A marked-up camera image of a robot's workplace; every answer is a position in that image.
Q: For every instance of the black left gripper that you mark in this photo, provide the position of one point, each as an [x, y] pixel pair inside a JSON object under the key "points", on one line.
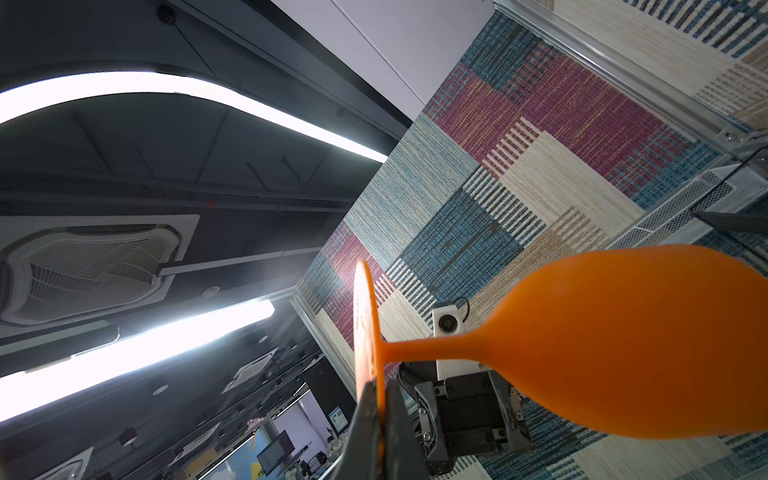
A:
{"points": [[466, 415]]}

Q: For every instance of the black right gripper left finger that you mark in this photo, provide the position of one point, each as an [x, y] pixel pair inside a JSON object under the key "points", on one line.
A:
{"points": [[361, 457]]}

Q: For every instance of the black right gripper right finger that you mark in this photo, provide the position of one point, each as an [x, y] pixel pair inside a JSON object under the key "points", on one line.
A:
{"points": [[403, 457]]}

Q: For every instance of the orange wine glass back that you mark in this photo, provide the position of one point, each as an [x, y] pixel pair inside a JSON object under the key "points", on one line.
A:
{"points": [[661, 342]]}

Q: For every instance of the long ceiling light panel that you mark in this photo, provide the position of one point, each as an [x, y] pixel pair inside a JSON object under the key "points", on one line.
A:
{"points": [[26, 391]]}

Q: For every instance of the ceiling air conditioner vent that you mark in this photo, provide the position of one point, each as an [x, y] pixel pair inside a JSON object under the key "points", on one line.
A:
{"points": [[61, 270]]}

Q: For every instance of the curved ceiling light strip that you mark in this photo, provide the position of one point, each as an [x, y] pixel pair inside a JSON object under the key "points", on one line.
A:
{"points": [[26, 99]]}

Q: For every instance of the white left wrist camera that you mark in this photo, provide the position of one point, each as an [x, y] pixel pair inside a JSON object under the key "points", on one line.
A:
{"points": [[448, 321]]}

